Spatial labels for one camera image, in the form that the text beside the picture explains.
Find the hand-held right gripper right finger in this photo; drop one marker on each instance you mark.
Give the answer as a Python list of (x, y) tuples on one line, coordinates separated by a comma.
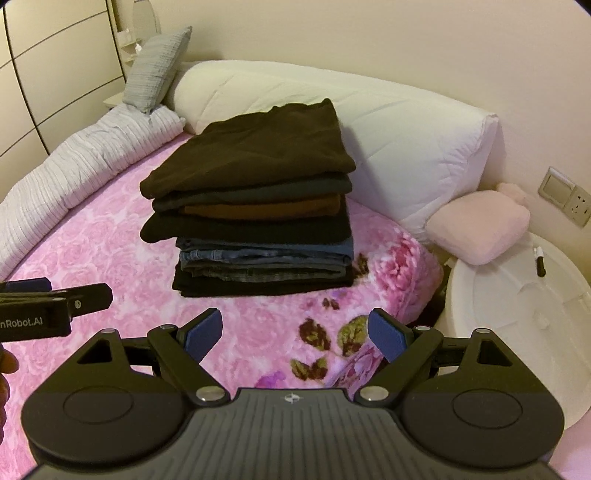
[(387, 336)]

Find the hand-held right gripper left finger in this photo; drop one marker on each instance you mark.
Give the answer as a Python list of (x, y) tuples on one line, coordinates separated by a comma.
[(203, 337)]

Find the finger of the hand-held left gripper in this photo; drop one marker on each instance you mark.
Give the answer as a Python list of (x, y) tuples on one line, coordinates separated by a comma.
[(90, 297), (27, 285)]

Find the dark brown garment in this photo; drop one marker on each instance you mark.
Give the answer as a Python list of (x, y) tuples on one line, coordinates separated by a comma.
[(258, 147)]

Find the person's left hand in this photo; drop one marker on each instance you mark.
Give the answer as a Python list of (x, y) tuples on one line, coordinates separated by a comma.
[(8, 362)]

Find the pink floral blanket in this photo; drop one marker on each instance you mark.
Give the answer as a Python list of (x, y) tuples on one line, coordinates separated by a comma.
[(92, 240)]

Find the folded black garment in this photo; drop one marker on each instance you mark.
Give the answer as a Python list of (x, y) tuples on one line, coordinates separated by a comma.
[(254, 228), (258, 287)]

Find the folded blue jeans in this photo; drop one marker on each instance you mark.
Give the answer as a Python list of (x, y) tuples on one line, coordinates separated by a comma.
[(323, 249)]

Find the white round side table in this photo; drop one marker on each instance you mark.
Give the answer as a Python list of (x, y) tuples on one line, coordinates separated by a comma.
[(521, 332)]

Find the pink plush pillow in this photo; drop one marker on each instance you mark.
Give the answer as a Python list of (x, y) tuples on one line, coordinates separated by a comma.
[(480, 226)]

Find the folded tan brown garment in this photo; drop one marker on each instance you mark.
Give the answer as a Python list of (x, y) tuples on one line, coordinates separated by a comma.
[(277, 210)]

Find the white striped quilt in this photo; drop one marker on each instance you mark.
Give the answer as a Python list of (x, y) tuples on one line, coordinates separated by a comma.
[(92, 147)]

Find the black marker pen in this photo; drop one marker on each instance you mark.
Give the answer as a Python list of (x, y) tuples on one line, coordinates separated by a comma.
[(539, 263)]

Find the folded dark grey garment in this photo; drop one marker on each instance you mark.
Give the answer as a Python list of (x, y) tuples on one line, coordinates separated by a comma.
[(295, 187)]

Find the beige bedside shelf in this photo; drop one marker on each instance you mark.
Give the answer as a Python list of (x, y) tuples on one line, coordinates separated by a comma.
[(121, 94)]

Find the white padded headboard cushion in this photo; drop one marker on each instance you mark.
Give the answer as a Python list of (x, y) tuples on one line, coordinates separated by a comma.
[(392, 129)]

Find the beige panelled wardrobe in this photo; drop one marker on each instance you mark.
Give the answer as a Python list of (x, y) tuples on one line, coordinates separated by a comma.
[(55, 60)]

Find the grey textured pillow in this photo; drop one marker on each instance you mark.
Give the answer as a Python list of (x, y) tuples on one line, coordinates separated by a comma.
[(157, 69)]

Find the oval mirror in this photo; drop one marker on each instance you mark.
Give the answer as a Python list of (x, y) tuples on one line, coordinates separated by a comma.
[(144, 16)]

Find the beige wall socket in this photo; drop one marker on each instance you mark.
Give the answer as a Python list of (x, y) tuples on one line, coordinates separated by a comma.
[(565, 196)]

